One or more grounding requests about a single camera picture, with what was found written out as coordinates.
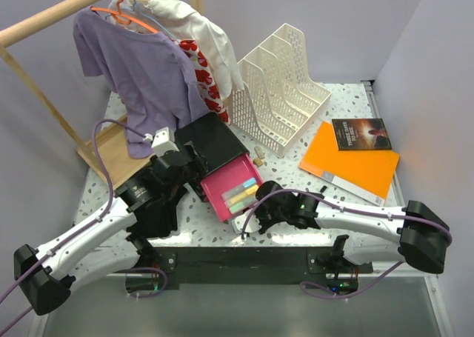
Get yellow capped highlighter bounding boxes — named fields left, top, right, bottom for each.
left=225, top=184, right=258, bottom=207

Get black drawer cabinet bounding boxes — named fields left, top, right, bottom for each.
left=174, top=113, right=249, bottom=202

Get yellow eraser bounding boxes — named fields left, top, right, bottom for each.
left=253, top=158, right=263, bottom=167

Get pink top drawer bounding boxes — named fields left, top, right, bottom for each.
left=201, top=154, right=263, bottom=221

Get grey worn eraser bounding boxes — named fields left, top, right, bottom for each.
left=254, top=146, right=265, bottom=159

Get green capped highlighter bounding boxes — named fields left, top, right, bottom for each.
left=229, top=196, right=257, bottom=214

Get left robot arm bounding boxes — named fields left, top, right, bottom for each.
left=13, top=141, right=208, bottom=316

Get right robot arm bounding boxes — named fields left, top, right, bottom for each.
left=246, top=181, right=453, bottom=274

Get wooden clothes rack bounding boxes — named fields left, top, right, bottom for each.
left=0, top=0, right=204, bottom=190

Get red floral white garment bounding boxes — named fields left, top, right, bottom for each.
left=175, top=39, right=230, bottom=124

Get orange clip folder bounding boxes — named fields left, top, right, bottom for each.
left=299, top=121, right=399, bottom=206

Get purple t-shirt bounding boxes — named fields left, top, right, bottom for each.
left=73, top=9, right=209, bottom=159

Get dark hardcover book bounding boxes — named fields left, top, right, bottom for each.
left=332, top=119, right=392, bottom=151

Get white plastic file organizer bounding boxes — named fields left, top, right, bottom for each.
left=229, top=23, right=332, bottom=158

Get orange clothes hanger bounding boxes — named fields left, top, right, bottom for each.
left=90, top=0, right=158, bottom=34

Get white shirt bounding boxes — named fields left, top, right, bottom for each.
left=107, top=0, right=245, bottom=98

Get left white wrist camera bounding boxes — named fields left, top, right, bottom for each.
left=151, top=127, right=178, bottom=157

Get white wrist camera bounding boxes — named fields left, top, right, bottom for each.
left=151, top=127, right=178, bottom=157
left=230, top=213, right=261, bottom=234

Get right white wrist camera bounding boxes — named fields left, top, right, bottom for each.
left=230, top=213, right=261, bottom=234

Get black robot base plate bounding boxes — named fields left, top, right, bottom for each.
left=124, top=235, right=374, bottom=297

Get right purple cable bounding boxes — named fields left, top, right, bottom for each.
left=240, top=188, right=453, bottom=301

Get blue wire hanger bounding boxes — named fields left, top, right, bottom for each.
left=104, top=0, right=178, bottom=44

